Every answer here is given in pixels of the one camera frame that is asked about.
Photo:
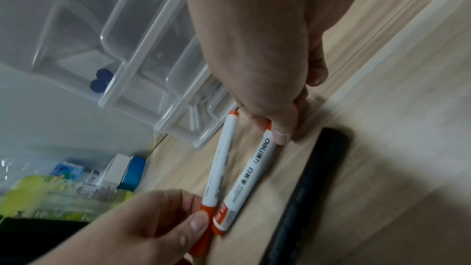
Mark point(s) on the person's left hand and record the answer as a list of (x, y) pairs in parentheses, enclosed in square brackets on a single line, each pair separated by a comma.
[(121, 234)]

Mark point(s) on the person's right hand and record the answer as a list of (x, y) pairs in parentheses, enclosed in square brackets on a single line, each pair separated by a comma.
[(250, 39)]

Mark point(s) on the white marker with orange cap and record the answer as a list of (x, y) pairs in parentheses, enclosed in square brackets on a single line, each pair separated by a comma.
[(245, 176), (220, 159)]

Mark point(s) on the blue and white box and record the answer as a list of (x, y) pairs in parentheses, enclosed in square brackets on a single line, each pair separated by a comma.
[(123, 172)]

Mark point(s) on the green printed packet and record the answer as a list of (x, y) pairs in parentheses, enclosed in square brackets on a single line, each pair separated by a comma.
[(48, 198)]

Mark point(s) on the light blue packet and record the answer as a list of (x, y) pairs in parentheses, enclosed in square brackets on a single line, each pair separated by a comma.
[(68, 170)]

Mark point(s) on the clear plastic tray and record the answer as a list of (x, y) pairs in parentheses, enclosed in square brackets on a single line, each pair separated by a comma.
[(147, 63), (198, 112)]

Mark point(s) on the blue-capped marker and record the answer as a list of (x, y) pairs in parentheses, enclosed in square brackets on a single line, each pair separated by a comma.
[(103, 74), (98, 85)]

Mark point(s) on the long black tube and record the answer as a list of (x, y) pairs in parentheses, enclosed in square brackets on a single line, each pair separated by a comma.
[(309, 199)]

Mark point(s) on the large clear plastic storage box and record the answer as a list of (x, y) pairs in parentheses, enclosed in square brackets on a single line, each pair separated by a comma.
[(48, 25)]

